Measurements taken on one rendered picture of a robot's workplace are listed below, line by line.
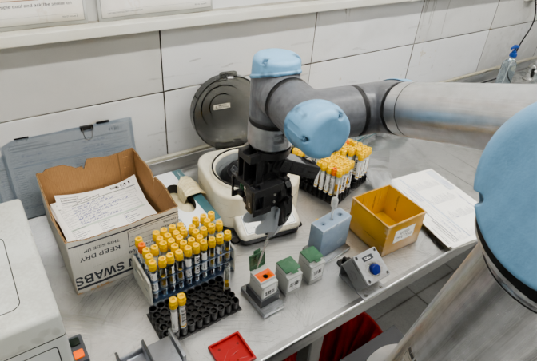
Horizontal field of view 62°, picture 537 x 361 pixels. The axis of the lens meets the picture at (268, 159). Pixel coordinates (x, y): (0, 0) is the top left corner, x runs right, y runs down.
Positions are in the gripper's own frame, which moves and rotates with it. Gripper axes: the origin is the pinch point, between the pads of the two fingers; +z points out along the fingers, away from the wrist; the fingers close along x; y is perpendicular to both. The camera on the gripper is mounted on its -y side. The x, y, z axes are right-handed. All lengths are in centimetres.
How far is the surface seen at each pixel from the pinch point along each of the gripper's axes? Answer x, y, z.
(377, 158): -27, -67, 21
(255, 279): -0.8, 2.3, 13.6
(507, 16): -51, -171, -10
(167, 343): 0.7, 23.0, 16.6
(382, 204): -6.6, -44.6, 17.2
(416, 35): -53, -109, -8
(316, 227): -4.3, -17.1, 10.8
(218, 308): -2.2, 10.3, 18.7
